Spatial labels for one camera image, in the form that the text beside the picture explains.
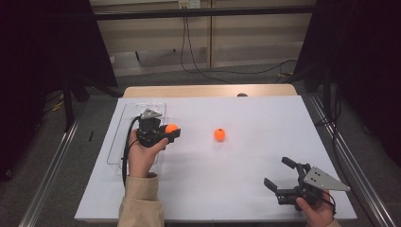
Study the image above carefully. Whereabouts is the clear plastic tray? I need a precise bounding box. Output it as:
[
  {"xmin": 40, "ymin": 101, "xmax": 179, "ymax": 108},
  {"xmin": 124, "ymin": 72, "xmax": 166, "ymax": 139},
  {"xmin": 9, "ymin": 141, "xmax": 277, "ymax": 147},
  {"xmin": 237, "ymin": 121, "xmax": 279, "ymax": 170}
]
[{"xmin": 106, "ymin": 102, "xmax": 168, "ymax": 176}]

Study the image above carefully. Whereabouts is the right hand-held gripper black cable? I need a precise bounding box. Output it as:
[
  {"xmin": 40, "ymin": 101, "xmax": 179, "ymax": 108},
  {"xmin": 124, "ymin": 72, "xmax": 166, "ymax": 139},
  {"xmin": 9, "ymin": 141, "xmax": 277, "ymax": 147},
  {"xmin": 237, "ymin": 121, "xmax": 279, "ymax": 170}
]
[{"xmin": 321, "ymin": 190, "xmax": 338, "ymax": 218}]

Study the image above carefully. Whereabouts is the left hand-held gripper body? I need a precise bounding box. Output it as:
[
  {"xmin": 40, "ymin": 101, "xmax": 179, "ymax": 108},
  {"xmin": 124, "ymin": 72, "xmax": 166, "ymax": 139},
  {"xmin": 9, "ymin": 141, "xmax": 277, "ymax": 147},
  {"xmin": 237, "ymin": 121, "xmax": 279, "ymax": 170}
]
[{"xmin": 135, "ymin": 108, "xmax": 166, "ymax": 148}]

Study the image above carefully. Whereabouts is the yellow cable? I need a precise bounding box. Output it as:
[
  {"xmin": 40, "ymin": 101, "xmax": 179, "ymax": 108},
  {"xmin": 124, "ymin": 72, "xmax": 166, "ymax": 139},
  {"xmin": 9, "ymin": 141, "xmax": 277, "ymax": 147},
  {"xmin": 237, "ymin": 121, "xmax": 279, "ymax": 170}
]
[{"xmin": 44, "ymin": 90, "xmax": 66, "ymax": 114}]

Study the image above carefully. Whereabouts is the white wall outlet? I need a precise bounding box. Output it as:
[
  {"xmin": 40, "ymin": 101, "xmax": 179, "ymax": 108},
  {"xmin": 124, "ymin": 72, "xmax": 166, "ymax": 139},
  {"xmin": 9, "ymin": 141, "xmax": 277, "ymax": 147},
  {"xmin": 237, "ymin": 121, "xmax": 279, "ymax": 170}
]
[{"xmin": 178, "ymin": 0, "xmax": 201, "ymax": 9}]

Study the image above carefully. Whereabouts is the long black floor cable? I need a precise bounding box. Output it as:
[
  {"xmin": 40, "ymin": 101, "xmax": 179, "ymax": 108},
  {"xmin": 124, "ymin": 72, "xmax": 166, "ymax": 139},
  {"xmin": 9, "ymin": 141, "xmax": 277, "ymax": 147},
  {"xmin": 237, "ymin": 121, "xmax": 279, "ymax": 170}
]
[{"xmin": 180, "ymin": 17, "xmax": 298, "ymax": 77}]

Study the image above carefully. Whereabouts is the metal floor rail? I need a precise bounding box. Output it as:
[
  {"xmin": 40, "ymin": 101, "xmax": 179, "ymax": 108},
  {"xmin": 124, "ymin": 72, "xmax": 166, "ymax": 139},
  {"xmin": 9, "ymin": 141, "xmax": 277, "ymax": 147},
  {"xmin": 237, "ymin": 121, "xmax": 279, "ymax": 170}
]
[
  {"xmin": 306, "ymin": 94, "xmax": 397, "ymax": 227},
  {"xmin": 18, "ymin": 103, "xmax": 87, "ymax": 227}
]

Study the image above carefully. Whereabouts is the white table sheet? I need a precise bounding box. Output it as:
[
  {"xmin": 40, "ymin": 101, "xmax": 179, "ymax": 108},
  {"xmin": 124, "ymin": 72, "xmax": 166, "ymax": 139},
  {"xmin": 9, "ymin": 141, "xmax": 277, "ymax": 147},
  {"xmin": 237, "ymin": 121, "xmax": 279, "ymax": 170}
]
[{"xmin": 74, "ymin": 96, "xmax": 357, "ymax": 221}]

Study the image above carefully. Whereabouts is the person's right hand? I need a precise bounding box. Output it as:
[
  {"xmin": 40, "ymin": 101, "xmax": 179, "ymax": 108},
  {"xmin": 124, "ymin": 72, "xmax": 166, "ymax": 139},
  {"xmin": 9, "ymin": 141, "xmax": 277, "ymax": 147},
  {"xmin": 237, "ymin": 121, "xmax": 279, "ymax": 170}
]
[{"xmin": 295, "ymin": 190, "xmax": 336, "ymax": 227}]

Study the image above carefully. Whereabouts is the short black floor cable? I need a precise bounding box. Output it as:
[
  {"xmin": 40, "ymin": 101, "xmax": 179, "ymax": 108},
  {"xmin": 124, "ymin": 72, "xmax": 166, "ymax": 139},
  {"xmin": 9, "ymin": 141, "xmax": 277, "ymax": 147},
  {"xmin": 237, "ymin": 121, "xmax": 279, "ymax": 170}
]
[{"xmin": 184, "ymin": 17, "xmax": 234, "ymax": 85}]

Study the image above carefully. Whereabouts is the left hand-held gripper black cable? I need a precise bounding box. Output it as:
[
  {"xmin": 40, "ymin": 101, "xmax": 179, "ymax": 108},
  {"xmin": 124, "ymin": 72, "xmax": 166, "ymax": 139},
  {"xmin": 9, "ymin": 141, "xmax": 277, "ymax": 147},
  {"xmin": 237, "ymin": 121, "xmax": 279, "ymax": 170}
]
[{"xmin": 121, "ymin": 114, "xmax": 143, "ymax": 187}]

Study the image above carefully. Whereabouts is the hand-held gripper black cable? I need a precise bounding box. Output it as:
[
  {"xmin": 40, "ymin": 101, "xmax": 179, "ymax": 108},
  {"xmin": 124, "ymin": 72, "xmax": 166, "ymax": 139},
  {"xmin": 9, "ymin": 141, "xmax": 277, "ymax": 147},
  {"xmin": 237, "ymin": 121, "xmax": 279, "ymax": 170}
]
[
  {"xmin": 321, "ymin": 190, "xmax": 338, "ymax": 218},
  {"xmin": 121, "ymin": 114, "xmax": 143, "ymax": 187}
]

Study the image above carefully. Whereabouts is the wooden table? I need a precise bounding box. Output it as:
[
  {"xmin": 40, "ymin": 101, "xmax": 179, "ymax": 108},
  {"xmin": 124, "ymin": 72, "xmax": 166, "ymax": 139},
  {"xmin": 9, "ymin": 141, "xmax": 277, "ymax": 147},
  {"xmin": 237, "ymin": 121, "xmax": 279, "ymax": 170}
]
[{"xmin": 122, "ymin": 83, "xmax": 298, "ymax": 98}]

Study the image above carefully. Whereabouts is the black curtain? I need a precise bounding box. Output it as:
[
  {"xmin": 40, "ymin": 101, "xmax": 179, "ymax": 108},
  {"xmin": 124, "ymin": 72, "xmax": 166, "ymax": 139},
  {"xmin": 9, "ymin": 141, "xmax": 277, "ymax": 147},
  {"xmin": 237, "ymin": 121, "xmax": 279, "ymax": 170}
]
[
  {"xmin": 0, "ymin": 0, "xmax": 119, "ymax": 183},
  {"xmin": 292, "ymin": 0, "xmax": 401, "ymax": 168}
]

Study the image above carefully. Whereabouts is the black stand leg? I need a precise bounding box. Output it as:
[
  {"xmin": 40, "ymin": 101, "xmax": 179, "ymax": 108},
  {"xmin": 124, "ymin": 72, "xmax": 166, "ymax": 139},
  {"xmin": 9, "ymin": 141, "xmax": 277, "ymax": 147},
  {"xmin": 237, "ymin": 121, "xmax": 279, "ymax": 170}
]
[{"xmin": 61, "ymin": 74, "xmax": 124, "ymax": 132}]

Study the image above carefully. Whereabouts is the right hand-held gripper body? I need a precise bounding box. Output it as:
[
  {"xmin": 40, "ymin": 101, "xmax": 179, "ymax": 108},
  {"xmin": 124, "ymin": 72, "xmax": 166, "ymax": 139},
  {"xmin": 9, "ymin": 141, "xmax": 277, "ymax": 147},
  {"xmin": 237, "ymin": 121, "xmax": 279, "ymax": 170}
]
[{"xmin": 275, "ymin": 163, "xmax": 352, "ymax": 212}]

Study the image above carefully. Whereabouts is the black cable bundle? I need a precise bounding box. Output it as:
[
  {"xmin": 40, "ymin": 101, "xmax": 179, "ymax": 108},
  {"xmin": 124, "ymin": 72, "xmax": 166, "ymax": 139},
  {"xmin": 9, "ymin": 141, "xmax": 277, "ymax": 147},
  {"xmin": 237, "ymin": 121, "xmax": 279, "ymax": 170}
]
[{"xmin": 315, "ymin": 84, "xmax": 349, "ymax": 181}]

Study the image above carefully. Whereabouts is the person's left hand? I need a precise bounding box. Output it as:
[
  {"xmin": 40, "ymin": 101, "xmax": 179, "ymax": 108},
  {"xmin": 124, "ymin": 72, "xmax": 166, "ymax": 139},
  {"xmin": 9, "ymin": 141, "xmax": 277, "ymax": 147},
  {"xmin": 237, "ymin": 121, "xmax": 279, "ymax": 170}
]
[{"xmin": 127, "ymin": 129, "xmax": 169, "ymax": 179}]

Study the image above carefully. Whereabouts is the black horizontal bar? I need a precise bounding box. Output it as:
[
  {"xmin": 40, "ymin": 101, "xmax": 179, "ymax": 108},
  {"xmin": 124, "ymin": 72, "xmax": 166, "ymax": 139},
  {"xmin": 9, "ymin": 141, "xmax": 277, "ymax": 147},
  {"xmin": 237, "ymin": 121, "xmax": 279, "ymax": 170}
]
[{"xmin": 93, "ymin": 5, "xmax": 317, "ymax": 22}]

